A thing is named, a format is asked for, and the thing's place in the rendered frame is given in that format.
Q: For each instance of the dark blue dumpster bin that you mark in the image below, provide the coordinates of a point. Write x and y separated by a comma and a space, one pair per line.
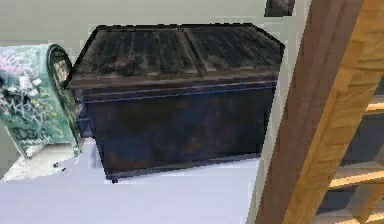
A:
173, 113

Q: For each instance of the wooden shelf unit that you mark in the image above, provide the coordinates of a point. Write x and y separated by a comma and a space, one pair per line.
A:
320, 133

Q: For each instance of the pale concrete slab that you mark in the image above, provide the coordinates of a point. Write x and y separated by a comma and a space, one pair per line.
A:
43, 161

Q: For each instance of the green graffiti mailbox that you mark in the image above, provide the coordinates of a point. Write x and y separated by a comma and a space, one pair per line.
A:
30, 100

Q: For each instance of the dark framed wall picture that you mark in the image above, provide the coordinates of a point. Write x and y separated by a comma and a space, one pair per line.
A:
279, 7

